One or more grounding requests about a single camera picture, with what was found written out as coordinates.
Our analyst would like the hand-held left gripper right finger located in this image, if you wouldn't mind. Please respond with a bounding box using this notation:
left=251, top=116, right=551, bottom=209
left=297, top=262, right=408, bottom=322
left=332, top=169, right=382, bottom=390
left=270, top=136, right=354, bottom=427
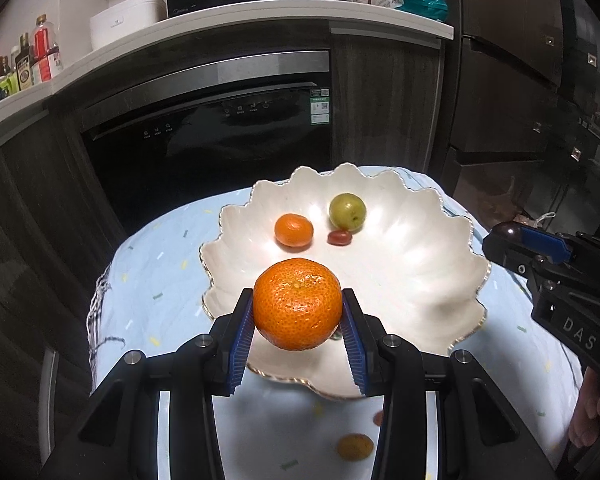
left=341, top=288, right=556, bottom=480

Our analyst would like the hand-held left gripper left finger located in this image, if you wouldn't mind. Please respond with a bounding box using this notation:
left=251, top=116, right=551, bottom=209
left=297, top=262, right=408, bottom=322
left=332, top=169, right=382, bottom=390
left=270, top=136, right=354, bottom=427
left=40, top=287, right=255, bottom=480

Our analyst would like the large orange mandarin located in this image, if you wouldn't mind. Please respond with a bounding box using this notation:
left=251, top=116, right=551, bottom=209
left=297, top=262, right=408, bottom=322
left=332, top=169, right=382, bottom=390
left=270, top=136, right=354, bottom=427
left=252, top=257, right=343, bottom=351

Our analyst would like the white scalloped plate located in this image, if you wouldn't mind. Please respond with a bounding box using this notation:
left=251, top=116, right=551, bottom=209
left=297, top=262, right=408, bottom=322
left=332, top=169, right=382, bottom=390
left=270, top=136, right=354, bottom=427
left=199, top=162, right=492, bottom=401

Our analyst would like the small orange mandarin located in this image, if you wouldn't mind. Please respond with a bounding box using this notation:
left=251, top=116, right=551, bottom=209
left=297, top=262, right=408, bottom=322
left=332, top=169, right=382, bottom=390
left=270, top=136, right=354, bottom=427
left=274, top=213, right=314, bottom=248

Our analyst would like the green round fruit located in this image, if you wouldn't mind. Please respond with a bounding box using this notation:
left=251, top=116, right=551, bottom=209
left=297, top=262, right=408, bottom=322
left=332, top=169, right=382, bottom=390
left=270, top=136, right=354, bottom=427
left=328, top=193, right=367, bottom=232

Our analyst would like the person's right hand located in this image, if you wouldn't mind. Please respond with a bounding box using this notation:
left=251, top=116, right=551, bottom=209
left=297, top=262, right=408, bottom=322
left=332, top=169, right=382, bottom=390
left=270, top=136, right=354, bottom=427
left=567, top=367, right=600, bottom=451

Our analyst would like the clear plastic bag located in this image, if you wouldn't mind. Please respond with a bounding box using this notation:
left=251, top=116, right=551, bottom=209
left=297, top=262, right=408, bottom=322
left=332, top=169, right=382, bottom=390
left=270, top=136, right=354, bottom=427
left=517, top=211, right=555, bottom=231

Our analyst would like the small yellow-orange fruit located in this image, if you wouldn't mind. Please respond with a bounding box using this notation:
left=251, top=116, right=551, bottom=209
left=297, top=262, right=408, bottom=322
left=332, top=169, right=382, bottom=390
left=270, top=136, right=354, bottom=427
left=336, top=434, right=374, bottom=462

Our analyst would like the light blue speckled cloth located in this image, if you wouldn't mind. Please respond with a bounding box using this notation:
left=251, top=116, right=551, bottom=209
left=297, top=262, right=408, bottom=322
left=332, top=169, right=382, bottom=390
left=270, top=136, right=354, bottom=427
left=86, top=165, right=588, bottom=480

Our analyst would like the dark refrigerator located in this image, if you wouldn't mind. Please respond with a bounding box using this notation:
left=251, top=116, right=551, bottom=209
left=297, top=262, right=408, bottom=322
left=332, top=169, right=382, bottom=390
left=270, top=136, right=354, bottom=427
left=440, top=0, right=600, bottom=241

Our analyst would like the black built-in dishwasher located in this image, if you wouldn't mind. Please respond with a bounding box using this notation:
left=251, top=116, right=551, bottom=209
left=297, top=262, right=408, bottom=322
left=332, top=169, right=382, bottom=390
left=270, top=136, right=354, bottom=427
left=77, top=50, right=333, bottom=233

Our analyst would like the dark wood cabinet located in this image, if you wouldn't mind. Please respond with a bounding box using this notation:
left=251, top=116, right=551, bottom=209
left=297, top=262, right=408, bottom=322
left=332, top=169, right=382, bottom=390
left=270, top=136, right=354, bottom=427
left=330, top=25, right=446, bottom=176

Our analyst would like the green white label sticker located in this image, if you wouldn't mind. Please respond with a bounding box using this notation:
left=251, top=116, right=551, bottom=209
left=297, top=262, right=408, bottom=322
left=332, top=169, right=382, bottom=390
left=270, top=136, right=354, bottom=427
left=309, top=89, right=332, bottom=125

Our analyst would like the teal snack packet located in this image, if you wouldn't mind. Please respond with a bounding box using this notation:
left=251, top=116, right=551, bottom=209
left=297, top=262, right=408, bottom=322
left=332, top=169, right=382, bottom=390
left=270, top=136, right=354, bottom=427
left=390, top=0, right=451, bottom=22

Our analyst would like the white countertop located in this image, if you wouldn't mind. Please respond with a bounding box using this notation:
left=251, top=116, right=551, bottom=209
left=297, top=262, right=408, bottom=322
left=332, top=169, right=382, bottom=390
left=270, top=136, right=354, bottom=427
left=0, top=0, right=455, bottom=136

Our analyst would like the white rice cooker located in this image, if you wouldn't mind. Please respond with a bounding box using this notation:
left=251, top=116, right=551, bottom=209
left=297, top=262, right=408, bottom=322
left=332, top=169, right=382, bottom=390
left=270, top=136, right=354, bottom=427
left=90, top=0, right=167, bottom=52

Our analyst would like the clear bottle red label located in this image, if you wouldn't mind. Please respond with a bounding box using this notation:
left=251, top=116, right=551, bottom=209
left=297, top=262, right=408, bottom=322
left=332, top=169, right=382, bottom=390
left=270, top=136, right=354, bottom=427
left=32, top=15, right=63, bottom=85

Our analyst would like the dark sauce bottle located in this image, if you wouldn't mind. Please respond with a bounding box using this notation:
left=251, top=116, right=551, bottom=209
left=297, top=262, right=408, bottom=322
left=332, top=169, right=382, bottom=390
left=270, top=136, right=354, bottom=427
left=15, top=32, right=35, bottom=92

